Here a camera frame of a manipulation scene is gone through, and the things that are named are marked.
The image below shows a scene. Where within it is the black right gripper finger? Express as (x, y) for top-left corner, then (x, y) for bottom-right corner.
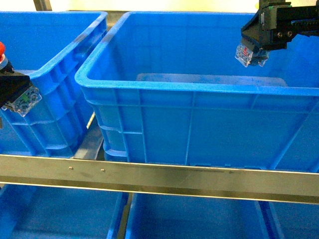
(241, 8), (265, 50)
(259, 1), (319, 50)

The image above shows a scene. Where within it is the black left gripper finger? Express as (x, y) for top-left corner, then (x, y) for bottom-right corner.
(0, 72), (30, 107)

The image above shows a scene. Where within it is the red mushroom push button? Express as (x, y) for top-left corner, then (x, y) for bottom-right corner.
(0, 43), (42, 117)

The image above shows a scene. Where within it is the yellow mushroom push button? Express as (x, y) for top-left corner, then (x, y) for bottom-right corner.
(235, 41), (270, 67)

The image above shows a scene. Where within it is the left blue plastic crate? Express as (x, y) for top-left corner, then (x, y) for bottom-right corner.
(0, 11), (107, 158)

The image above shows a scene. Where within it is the large blue plastic crate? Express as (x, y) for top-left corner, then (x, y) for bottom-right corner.
(75, 12), (319, 172)

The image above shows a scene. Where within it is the stainless steel rack shelf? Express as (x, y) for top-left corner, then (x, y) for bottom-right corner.
(0, 0), (319, 239)

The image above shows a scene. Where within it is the lower left blue crate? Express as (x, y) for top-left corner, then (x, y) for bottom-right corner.
(0, 185), (128, 239)

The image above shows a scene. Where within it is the lower blue plastic crate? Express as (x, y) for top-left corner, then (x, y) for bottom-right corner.
(125, 194), (275, 239)

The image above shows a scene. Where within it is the lower right blue crate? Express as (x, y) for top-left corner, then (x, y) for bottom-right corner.
(259, 202), (319, 239)

